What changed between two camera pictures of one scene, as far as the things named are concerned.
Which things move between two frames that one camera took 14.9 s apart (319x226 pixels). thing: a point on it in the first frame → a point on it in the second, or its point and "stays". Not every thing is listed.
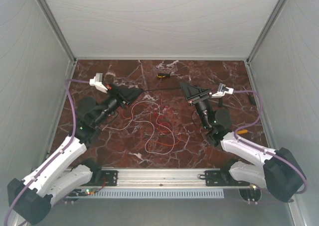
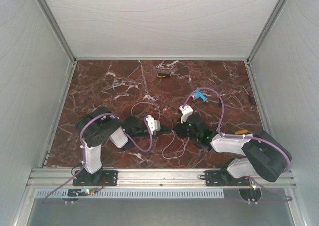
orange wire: (153, 125) → (177, 153)
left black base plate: (111, 178) stays
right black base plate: (222, 178) stays
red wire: (163, 122) → (160, 117)
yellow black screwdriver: (164, 75) stays
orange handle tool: (241, 131) stays
